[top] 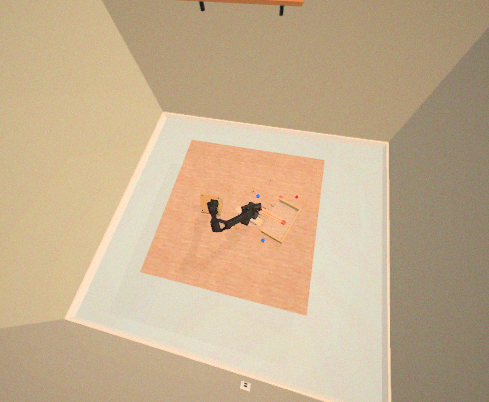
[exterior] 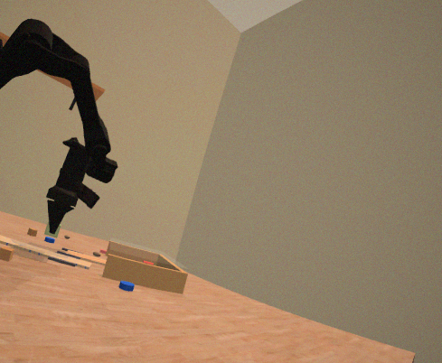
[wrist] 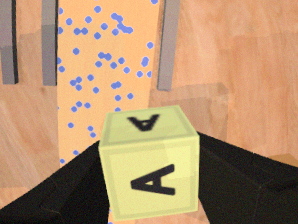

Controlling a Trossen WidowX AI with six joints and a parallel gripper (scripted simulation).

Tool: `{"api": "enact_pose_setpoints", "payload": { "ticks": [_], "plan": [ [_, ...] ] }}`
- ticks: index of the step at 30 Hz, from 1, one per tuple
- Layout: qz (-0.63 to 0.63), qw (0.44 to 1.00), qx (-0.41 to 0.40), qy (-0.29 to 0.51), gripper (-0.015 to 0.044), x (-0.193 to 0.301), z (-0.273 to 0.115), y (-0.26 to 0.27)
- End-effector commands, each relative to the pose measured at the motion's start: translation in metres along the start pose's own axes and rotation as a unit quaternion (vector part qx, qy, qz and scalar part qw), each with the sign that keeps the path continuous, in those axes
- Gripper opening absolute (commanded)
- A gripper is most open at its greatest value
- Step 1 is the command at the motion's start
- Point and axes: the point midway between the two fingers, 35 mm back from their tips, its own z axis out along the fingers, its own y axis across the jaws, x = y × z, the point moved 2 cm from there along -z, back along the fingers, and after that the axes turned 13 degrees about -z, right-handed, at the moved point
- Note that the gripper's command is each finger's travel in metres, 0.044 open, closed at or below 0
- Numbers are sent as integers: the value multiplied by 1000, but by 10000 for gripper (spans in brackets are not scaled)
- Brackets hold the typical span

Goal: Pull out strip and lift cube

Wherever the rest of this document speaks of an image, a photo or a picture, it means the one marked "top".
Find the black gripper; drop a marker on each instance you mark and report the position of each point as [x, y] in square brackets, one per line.
[246, 222]

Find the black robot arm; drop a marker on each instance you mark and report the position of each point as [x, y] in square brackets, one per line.
[248, 212]

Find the orange flat strip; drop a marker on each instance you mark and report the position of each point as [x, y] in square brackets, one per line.
[265, 212]

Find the orange strip with blue dots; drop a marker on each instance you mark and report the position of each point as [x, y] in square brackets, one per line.
[258, 221]

